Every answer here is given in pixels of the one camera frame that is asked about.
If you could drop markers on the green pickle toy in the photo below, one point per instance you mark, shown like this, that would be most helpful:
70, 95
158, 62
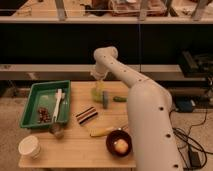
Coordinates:
119, 99

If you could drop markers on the light green plastic cup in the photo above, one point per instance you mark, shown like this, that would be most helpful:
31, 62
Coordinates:
94, 97

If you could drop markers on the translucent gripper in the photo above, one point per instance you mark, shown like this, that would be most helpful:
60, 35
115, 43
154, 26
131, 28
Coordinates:
99, 87

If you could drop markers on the white toothbrush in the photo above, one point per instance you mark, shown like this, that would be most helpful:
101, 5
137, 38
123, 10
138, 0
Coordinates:
56, 109

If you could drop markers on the yellow ball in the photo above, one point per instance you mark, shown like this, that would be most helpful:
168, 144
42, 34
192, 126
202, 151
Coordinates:
121, 146

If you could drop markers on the green plastic tray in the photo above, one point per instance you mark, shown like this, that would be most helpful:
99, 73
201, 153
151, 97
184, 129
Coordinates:
44, 95

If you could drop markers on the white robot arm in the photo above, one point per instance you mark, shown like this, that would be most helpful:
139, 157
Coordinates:
148, 107

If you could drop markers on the black power adapter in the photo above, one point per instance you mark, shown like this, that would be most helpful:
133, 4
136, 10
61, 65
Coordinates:
194, 159

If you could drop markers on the dark brown bowl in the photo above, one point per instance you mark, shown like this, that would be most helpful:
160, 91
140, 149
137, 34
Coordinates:
113, 137

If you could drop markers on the white paper cup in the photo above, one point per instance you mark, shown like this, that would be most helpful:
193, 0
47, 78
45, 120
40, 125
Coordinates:
29, 147

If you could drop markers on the brown nuts pile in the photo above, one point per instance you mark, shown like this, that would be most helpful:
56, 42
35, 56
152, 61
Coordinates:
43, 115

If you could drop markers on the clear glass cup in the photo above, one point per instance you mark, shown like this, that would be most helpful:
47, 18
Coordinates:
57, 130

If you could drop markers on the striped block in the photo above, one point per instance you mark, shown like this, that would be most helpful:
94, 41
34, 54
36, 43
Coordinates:
86, 115

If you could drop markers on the grey green sponge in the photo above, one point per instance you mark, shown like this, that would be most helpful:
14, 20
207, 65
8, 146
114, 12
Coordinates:
105, 99

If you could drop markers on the light cutting board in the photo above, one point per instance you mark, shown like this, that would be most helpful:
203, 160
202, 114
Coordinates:
106, 120

